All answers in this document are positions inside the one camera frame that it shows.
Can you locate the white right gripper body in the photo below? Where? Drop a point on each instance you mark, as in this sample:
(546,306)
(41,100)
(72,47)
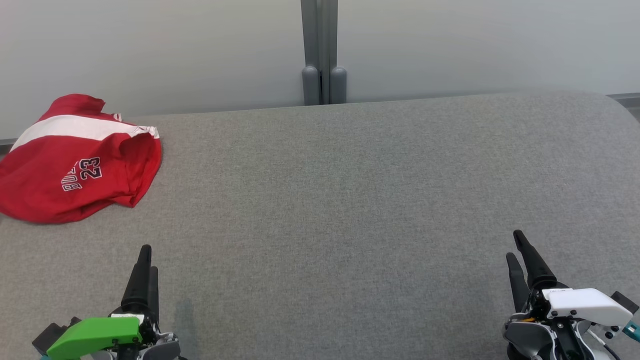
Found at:
(585,305)

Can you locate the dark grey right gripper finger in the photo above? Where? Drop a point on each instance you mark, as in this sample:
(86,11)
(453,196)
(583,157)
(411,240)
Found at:
(517,285)
(536,270)

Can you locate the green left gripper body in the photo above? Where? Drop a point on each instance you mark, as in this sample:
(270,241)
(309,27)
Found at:
(95,335)

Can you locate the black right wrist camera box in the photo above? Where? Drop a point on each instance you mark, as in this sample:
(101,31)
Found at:
(625,301)

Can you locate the grey wall baseboard strip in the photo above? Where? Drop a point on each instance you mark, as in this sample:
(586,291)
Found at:
(6,142)
(625,98)

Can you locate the red white-striped Bulls shorts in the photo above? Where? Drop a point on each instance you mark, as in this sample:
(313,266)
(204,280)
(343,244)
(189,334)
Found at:
(60,165)

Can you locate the metal partition post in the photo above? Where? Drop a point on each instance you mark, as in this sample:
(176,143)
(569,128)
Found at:
(320,50)

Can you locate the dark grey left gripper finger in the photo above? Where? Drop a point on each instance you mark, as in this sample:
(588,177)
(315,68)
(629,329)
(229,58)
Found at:
(141,285)
(154,295)

